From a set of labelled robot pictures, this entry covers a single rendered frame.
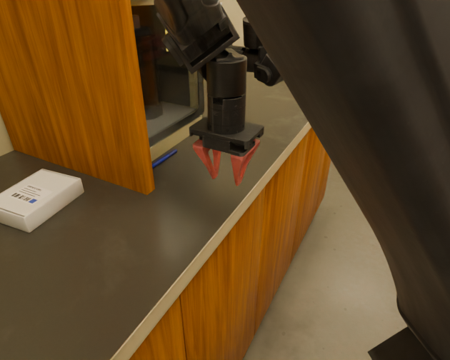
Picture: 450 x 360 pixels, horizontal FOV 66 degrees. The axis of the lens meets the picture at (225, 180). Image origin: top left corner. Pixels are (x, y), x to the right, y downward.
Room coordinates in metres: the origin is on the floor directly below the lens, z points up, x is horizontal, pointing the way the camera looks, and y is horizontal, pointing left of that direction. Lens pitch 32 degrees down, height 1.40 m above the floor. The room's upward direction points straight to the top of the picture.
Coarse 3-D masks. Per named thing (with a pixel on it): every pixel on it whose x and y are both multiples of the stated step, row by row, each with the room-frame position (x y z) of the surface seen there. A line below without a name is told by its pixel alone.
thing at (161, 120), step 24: (144, 0) 0.84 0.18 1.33; (144, 24) 0.84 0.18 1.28; (144, 48) 0.83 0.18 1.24; (144, 72) 0.82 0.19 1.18; (168, 72) 0.90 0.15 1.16; (144, 96) 0.81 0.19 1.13; (168, 96) 0.89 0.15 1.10; (192, 96) 0.99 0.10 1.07; (168, 120) 0.88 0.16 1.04; (192, 120) 0.98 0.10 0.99
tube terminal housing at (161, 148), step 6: (198, 120) 1.04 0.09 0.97; (186, 126) 0.98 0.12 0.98; (180, 132) 0.95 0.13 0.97; (186, 132) 0.98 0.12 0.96; (168, 138) 0.89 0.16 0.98; (174, 138) 0.92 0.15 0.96; (180, 138) 0.95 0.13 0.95; (156, 144) 0.85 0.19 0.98; (162, 144) 0.87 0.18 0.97; (168, 144) 0.89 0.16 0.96; (174, 144) 0.92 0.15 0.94; (150, 150) 0.82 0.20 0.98; (156, 150) 0.85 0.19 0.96; (162, 150) 0.87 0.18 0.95; (156, 156) 0.84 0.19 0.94
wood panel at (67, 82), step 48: (0, 0) 0.82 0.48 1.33; (48, 0) 0.75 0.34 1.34; (96, 0) 0.69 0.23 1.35; (0, 48) 0.85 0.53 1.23; (48, 48) 0.77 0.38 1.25; (96, 48) 0.70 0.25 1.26; (0, 96) 0.88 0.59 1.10; (48, 96) 0.79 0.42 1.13; (96, 96) 0.71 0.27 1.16; (48, 144) 0.81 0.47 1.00; (96, 144) 0.73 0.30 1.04; (144, 144) 0.68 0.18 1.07; (144, 192) 0.67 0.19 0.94
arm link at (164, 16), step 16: (160, 0) 0.39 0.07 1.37; (176, 0) 0.37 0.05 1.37; (192, 0) 0.38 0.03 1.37; (208, 0) 0.40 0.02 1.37; (160, 16) 0.46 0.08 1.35; (176, 16) 0.39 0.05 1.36; (192, 16) 0.40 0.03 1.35; (208, 16) 0.42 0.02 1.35; (224, 16) 0.45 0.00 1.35; (176, 32) 0.41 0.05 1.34; (192, 32) 0.42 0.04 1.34; (208, 32) 0.46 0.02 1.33; (224, 32) 0.47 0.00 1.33; (192, 48) 0.44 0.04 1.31; (208, 48) 0.47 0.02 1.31
